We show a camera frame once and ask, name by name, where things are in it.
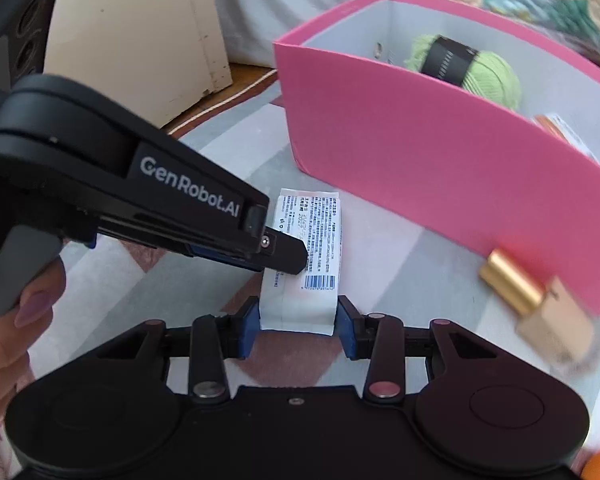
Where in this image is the white tissue packet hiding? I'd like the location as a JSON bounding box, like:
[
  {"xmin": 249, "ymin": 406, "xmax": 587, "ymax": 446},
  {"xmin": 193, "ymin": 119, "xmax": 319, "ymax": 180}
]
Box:
[{"xmin": 259, "ymin": 187, "xmax": 342, "ymax": 336}]

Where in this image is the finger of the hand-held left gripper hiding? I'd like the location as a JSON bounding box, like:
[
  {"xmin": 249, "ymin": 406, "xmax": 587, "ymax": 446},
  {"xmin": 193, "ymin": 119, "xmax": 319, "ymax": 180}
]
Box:
[
  {"xmin": 257, "ymin": 232, "xmax": 309, "ymax": 276},
  {"xmin": 186, "ymin": 244, "xmax": 264, "ymax": 273}
]

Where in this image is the orange and white packet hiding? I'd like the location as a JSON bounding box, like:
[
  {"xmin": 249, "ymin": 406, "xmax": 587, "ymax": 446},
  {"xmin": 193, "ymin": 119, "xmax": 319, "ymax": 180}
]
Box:
[{"xmin": 532, "ymin": 114, "xmax": 600, "ymax": 164}]

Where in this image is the green yarn ball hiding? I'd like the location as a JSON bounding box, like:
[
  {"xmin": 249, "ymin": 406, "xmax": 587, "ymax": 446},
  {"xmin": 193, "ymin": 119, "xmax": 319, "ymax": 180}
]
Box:
[{"xmin": 405, "ymin": 34, "xmax": 524, "ymax": 112}]

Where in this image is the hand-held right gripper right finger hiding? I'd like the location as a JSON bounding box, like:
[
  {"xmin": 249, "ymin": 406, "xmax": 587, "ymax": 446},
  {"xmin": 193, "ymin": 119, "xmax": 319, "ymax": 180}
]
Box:
[{"xmin": 336, "ymin": 294, "xmax": 486, "ymax": 403}]

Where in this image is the pink cardboard box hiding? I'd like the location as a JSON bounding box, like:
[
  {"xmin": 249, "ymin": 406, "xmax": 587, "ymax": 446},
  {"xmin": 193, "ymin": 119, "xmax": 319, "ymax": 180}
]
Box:
[{"xmin": 272, "ymin": 0, "xmax": 600, "ymax": 317}]

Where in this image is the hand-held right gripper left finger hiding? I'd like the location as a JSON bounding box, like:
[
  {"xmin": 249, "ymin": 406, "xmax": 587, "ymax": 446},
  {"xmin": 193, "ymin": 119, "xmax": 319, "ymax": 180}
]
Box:
[{"xmin": 96, "ymin": 296, "xmax": 260, "ymax": 403}]

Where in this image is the patterned rug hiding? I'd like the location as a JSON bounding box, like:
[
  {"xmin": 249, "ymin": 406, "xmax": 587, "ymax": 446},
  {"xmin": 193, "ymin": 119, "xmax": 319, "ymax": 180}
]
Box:
[{"xmin": 27, "ymin": 67, "xmax": 600, "ymax": 461}]

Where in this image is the foundation bottle with gold cap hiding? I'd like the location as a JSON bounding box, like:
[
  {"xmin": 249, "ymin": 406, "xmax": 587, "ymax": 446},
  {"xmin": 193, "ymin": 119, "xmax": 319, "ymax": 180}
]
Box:
[{"xmin": 478, "ymin": 248, "xmax": 600, "ymax": 367}]

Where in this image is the cream cabinet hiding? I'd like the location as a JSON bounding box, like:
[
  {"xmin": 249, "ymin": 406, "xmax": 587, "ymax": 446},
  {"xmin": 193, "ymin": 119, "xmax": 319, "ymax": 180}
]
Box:
[{"xmin": 42, "ymin": 0, "xmax": 232, "ymax": 129}]

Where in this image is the person's left hand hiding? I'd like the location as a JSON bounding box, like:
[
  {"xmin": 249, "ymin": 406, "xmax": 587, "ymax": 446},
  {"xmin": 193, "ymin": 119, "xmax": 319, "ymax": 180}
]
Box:
[{"xmin": 0, "ymin": 255, "xmax": 68, "ymax": 428}]

